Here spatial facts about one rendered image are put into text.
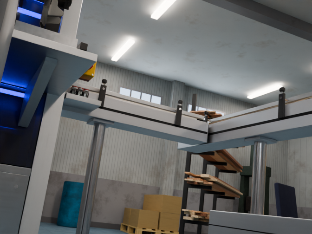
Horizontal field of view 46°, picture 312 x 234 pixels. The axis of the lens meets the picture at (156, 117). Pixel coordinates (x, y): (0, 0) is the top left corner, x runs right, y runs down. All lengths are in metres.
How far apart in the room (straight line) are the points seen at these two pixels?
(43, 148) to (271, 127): 0.81
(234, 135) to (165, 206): 6.13
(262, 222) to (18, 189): 0.84
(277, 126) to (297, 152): 10.04
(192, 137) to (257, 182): 0.36
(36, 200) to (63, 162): 7.30
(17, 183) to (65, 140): 7.37
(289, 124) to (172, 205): 6.44
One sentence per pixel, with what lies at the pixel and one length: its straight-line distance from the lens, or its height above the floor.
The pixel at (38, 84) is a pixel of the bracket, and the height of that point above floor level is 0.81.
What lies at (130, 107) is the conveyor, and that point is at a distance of 1.51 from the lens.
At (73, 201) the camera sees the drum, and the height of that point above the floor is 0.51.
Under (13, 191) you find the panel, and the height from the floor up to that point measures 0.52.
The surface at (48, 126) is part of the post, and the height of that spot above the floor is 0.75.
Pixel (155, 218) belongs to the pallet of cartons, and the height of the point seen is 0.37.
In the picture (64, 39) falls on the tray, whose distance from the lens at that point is 0.96.
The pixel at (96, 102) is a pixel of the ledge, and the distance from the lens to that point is 1.34.
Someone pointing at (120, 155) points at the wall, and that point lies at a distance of 8.90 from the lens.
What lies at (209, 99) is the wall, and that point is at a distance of 10.27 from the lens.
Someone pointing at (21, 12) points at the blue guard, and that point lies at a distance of 1.39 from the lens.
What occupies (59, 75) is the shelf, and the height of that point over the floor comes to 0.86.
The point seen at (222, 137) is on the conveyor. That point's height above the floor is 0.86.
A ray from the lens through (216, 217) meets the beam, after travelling 1.61.
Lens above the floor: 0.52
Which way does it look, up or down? 14 degrees up
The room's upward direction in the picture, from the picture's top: 7 degrees clockwise
